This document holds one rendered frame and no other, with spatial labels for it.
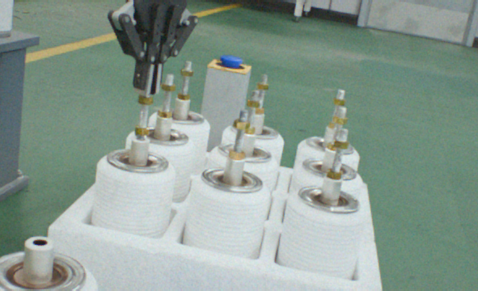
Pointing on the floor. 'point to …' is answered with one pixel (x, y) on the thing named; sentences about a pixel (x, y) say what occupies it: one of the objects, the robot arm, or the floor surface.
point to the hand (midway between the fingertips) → (147, 78)
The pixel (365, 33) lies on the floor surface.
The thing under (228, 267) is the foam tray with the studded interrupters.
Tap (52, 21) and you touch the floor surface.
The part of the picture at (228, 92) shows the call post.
